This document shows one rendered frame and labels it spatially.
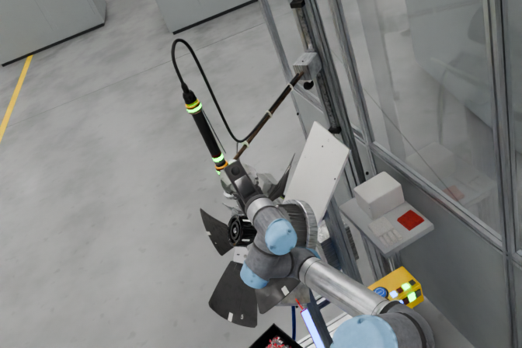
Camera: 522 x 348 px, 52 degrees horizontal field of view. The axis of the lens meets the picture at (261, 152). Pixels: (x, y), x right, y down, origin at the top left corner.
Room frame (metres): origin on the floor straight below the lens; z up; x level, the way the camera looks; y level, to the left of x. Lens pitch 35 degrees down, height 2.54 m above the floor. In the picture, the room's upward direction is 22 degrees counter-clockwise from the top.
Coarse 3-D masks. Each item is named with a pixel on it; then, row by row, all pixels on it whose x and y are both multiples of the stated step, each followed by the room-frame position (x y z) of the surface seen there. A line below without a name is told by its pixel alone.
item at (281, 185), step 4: (292, 160) 1.46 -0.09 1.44; (284, 172) 1.45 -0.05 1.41; (288, 172) 1.40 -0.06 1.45; (284, 176) 1.41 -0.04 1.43; (280, 180) 1.42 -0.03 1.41; (284, 180) 1.38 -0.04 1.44; (280, 184) 1.39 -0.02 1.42; (284, 184) 1.36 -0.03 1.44; (276, 188) 1.41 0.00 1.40; (280, 188) 1.36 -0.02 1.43; (284, 188) 1.34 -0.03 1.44; (272, 192) 1.43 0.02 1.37; (276, 192) 1.38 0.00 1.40; (280, 192) 1.34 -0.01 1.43; (272, 196) 1.39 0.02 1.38; (276, 196) 1.35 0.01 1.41; (280, 196) 1.33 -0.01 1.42; (272, 200) 1.36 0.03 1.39
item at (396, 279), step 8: (392, 272) 1.16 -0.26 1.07; (400, 272) 1.15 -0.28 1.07; (408, 272) 1.14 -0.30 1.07; (384, 280) 1.14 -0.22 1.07; (392, 280) 1.13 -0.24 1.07; (400, 280) 1.12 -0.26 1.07; (408, 280) 1.11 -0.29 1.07; (416, 280) 1.09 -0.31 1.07; (384, 288) 1.11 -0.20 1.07; (392, 288) 1.10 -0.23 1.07; (408, 288) 1.08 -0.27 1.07; (416, 288) 1.07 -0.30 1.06; (400, 296) 1.06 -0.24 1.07; (408, 296) 1.06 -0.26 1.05; (408, 304) 1.06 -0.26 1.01; (416, 304) 1.07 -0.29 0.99
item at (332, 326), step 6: (336, 318) 1.80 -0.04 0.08; (342, 318) 1.79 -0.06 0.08; (348, 318) 1.77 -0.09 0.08; (330, 324) 1.79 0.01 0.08; (336, 324) 1.77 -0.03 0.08; (330, 330) 1.75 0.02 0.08; (306, 336) 1.77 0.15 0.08; (300, 342) 1.75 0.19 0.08; (306, 342) 1.74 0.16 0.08; (312, 342) 1.72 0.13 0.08
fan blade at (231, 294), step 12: (228, 264) 1.46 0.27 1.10; (240, 264) 1.44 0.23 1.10; (228, 276) 1.44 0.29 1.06; (240, 276) 1.42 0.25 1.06; (216, 288) 1.45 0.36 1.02; (228, 288) 1.41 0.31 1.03; (240, 288) 1.39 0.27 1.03; (252, 288) 1.37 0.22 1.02; (216, 300) 1.42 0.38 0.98; (228, 300) 1.39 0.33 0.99; (240, 300) 1.37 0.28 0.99; (252, 300) 1.35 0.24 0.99; (216, 312) 1.40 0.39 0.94; (228, 312) 1.37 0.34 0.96; (252, 312) 1.32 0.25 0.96; (240, 324) 1.32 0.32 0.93; (252, 324) 1.29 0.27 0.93
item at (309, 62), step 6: (306, 54) 1.88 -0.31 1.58; (312, 54) 1.86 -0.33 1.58; (300, 60) 1.86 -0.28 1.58; (306, 60) 1.84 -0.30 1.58; (312, 60) 1.82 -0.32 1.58; (318, 60) 1.85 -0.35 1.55; (294, 66) 1.84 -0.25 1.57; (300, 66) 1.82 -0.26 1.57; (306, 66) 1.80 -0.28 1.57; (312, 66) 1.82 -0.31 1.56; (318, 66) 1.85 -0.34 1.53; (300, 72) 1.83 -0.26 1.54; (306, 72) 1.81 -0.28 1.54; (312, 72) 1.81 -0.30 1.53; (300, 78) 1.83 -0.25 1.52; (306, 78) 1.81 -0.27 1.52; (312, 78) 1.80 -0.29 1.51
